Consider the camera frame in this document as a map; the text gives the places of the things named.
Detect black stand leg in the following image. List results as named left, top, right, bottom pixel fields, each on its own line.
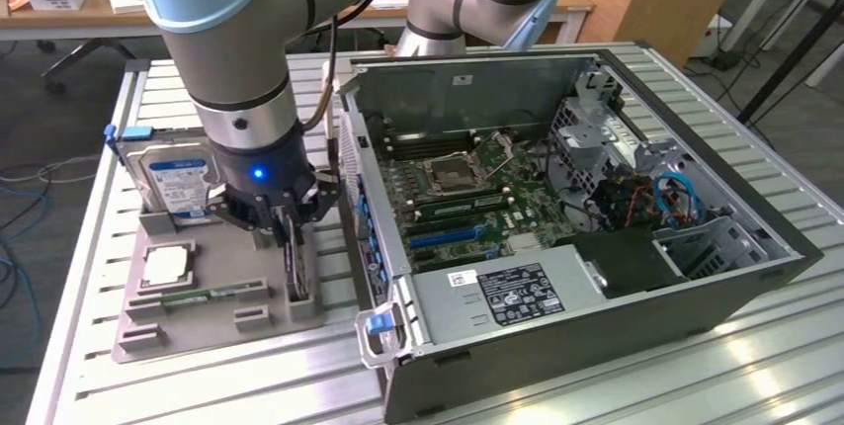
left=736, top=0, right=844, bottom=125

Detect wooden cabinet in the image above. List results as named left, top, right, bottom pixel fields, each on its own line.
left=556, top=0, right=758, bottom=70

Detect grey power supply with label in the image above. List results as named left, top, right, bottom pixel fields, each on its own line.
left=410, top=245, right=612, bottom=347

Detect white floor cable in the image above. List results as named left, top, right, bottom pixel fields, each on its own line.
left=0, top=155, right=99, bottom=185

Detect silver socket cover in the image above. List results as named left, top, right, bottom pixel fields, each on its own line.
left=484, top=130, right=527, bottom=177

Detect black RAM slot white clips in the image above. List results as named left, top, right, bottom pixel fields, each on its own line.
left=390, top=139, right=480, bottom=153
left=386, top=127, right=478, bottom=141

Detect blue expansion slot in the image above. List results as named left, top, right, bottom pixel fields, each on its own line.
left=407, top=225, right=488, bottom=249

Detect hard disk with blue rails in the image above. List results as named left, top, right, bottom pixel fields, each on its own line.
left=104, top=121, right=224, bottom=226

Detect silver CPU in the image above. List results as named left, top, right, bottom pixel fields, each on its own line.
left=142, top=246, right=192, bottom=288

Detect metal disk bay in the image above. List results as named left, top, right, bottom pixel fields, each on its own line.
left=651, top=215, right=778, bottom=282

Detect wooden desk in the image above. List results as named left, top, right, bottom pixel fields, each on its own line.
left=0, top=0, right=595, bottom=58

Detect thin metal locking lever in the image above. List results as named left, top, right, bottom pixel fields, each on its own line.
left=471, top=127, right=507, bottom=150
left=495, top=145, right=523, bottom=177

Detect blue disk wire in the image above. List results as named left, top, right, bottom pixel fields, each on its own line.
left=652, top=171, right=702, bottom=228

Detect CPU socket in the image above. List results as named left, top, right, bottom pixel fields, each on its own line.
left=420, top=152, right=498, bottom=198

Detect blue floor cable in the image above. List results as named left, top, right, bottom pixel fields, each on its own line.
left=0, top=187, right=55, bottom=372

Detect black plastic shroud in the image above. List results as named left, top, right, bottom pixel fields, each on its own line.
left=571, top=226, right=691, bottom=300

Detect perforated metal drive cage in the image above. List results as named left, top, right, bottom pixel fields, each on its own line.
left=547, top=68, right=662, bottom=199

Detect graphics card green black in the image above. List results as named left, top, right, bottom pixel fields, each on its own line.
left=280, top=205, right=316, bottom=306

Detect black open PC case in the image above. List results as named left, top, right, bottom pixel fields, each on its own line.
left=320, top=39, right=826, bottom=424

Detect short black expansion slot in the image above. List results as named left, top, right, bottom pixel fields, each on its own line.
left=414, top=245, right=463, bottom=268

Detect black wire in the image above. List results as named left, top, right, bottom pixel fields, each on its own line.
left=543, top=137, right=612, bottom=236

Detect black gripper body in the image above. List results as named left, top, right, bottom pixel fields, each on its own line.
left=211, top=133, right=318, bottom=199

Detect grey parts rack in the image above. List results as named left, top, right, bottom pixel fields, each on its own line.
left=111, top=207, right=324, bottom=365

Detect black power adapter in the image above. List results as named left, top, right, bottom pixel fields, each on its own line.
left=708, top=48, right=746, bottom=73

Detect red wire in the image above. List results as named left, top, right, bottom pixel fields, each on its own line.
left=626, top=186, right=655, bottom=226

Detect white table frame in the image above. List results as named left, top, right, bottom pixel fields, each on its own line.
left=718, top=0, right=844, bottom=90

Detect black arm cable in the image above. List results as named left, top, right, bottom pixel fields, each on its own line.
left=300, top=0, right=398, bottom=184

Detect black chair base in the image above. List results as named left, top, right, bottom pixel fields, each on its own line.
left=39, top=39, right=140, bottom=95

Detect green motherboard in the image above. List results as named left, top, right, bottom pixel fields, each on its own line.
left=379, top=126, right=568, bottom=273

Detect silver finned chipset heatsink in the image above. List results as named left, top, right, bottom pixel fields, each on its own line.
left=506, top=232, right=550, bottom=254

